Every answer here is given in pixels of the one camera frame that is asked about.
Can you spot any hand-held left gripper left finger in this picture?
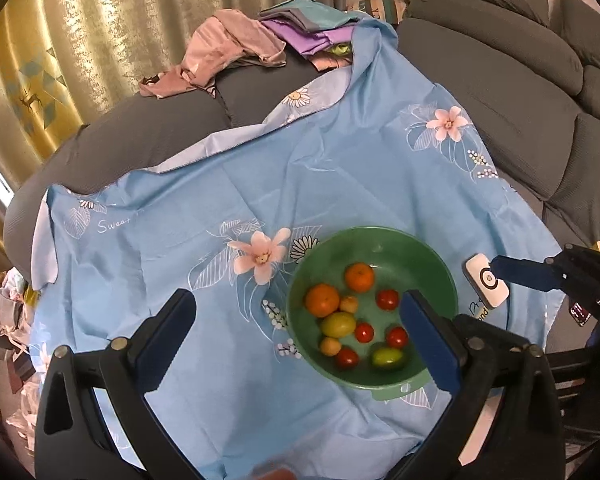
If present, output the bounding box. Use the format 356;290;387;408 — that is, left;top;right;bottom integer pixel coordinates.
34;287;197;480

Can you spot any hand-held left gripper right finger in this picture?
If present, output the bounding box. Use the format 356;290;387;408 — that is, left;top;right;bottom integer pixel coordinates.
399;289;566;480

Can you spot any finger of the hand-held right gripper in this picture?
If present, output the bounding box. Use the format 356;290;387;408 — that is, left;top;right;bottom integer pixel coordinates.
490;243;600;317
454;313;600;391

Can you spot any green apple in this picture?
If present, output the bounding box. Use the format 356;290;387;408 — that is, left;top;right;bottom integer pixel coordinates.
371;343;406;372

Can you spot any green mango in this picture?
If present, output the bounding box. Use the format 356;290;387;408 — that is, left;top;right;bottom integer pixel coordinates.
321;311;357;339

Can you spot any green plastic bowl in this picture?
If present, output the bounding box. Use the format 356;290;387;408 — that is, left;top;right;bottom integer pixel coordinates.
286;226;459;402

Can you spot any white rounded device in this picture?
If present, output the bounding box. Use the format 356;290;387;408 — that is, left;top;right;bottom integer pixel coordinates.
463;253;510;310

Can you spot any dark small flat object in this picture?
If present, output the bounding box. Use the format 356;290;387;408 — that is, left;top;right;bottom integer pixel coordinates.
569;302;593;327

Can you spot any orange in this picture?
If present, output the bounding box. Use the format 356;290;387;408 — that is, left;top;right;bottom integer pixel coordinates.
305;283;341;318
344;263;376;293

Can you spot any blue floral bed sheet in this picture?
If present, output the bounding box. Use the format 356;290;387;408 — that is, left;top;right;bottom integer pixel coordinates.
27;22;566;480

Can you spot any heap of paper clutter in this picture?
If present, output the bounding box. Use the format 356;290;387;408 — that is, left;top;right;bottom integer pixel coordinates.
0;260;46;461

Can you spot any grey sofa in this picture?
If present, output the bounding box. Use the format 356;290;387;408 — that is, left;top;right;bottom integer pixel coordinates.
2;0;600;361

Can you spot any pink crumpled garment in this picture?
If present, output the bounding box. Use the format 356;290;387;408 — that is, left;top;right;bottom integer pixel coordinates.
139;9;287;100

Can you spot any striped cushion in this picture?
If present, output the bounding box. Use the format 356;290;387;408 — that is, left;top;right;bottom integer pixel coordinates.
347;0;412;25

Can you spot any golden patterned curtain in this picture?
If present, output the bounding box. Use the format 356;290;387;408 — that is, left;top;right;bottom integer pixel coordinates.
0;0;416;261

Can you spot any pile of purple clothes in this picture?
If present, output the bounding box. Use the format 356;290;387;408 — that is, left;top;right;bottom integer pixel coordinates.
257;0;381;71

